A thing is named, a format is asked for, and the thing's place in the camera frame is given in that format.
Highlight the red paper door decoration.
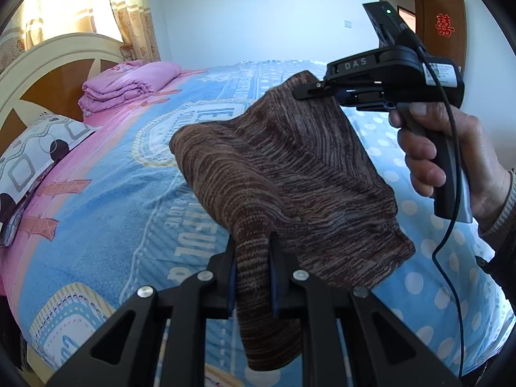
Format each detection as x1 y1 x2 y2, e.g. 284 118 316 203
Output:
434 13 456 38

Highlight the brown wooden door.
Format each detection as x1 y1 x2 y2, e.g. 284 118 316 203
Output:
415 0 467 75

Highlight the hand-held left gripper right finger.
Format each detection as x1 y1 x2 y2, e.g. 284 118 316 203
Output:
268 232 464 387

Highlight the cream and wood headboard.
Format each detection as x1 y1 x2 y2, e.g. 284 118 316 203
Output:
0 32 125 158

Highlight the person's right forearm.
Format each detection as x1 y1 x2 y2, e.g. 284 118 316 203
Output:
476 167 516 315

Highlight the white patterned pillow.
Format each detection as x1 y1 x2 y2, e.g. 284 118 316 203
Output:
0 112 101 248

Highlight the folded pink quilt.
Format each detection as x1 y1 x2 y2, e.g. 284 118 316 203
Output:
78 60 182 118

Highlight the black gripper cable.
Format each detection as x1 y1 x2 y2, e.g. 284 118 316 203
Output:
397 20 464 377

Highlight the beige floral curtain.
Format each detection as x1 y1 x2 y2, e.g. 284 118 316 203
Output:
0 0 162 67

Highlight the person's right hand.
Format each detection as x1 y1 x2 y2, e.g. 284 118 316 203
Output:
389 101 512 220

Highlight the blue printed polka-dot blanket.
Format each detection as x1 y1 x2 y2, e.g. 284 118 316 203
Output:
24 60 516 387

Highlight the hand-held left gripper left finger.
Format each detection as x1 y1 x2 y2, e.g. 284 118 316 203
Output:
46 234 238 387

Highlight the pink bed sheet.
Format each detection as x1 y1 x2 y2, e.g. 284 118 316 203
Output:
0 68 210 303

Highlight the brown striped knit sweater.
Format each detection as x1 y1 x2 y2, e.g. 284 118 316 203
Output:
169 70 416 372

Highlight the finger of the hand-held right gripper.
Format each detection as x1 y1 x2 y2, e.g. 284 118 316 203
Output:
292 80 353 105

